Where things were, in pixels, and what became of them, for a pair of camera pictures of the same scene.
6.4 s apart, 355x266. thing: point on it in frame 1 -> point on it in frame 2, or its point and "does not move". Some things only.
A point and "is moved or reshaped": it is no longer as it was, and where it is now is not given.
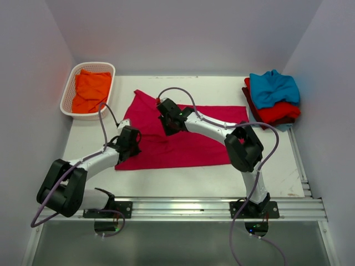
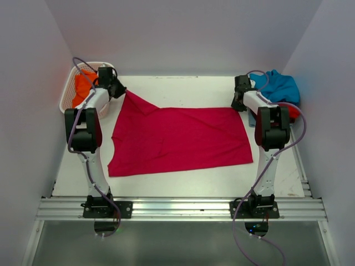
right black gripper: [168, 131] -> [237, 107]
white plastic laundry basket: [66, 102] does not move
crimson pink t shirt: [159, 149] is moved or reshaped
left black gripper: [136, 150] -> [121, 88]
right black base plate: [268, 209] does not move
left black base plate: [125, 208] does not move
